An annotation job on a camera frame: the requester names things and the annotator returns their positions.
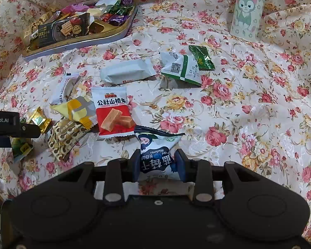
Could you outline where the brown gold patterned snack packet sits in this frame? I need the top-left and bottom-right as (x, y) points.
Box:
(47, 118), (89, 161)

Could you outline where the blue white blueberry snack packet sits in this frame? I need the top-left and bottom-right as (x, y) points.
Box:
(134, 125), (184, 182)

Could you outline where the red white hawthorn snack packet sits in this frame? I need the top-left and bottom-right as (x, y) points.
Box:
(91, 87), (136, 138)

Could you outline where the yellow grey snack packet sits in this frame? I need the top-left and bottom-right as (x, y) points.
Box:
(51, 96), (98, 129)

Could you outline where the grey white wafer packet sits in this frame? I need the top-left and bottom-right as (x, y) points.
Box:
(100, 59), (157, 85)

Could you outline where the gold foil candy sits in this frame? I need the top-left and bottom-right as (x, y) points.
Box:
(27, 107), (52, 134)

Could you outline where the green yellow candy packet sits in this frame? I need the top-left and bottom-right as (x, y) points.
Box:
(12, 138), (34, 162)

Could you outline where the white clear snack packet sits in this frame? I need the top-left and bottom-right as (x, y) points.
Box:
(49, 73), (80, 105)

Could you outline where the floral sofa cover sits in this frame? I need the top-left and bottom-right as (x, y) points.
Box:
(0, 0), (311, 243)

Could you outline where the white green QR snack packet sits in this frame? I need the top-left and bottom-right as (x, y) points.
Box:
(160, 52), (202, 86)

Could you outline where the small green candy packet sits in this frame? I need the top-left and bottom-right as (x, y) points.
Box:
(189, 45), (215, 71)

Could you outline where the black biscuit packet in tray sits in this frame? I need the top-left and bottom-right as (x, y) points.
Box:
(38, 13), (90, 48)

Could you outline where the gold blue snack tray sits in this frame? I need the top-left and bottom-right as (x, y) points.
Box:
(22, 0), (137, 61)

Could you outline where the pink candy wrapper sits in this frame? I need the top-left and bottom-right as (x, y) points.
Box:
(61, 3), (89, 14)

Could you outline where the purple foil candy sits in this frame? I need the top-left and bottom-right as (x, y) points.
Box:
(108, 15), (129, 26)

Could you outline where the green foil candy in tray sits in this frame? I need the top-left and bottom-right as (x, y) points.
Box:
(109, 5), (133, 16)

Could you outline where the white cat print bottle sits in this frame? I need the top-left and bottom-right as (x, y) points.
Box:
(230, 0), (265, 42)

